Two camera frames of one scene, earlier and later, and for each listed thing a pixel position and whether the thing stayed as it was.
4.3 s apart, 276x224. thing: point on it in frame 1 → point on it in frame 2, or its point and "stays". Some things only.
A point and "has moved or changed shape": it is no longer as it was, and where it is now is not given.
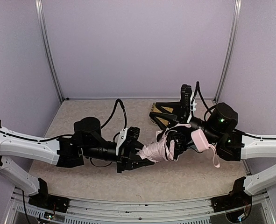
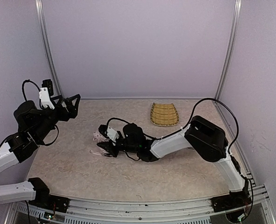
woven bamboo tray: [155, 108] stays
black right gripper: [185, 108] → [114, 145]
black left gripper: [124, 154] → [64, 108]
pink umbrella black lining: [172, 143] has moved or changed shape
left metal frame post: [42, 23] stays
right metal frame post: [233, 42] stays
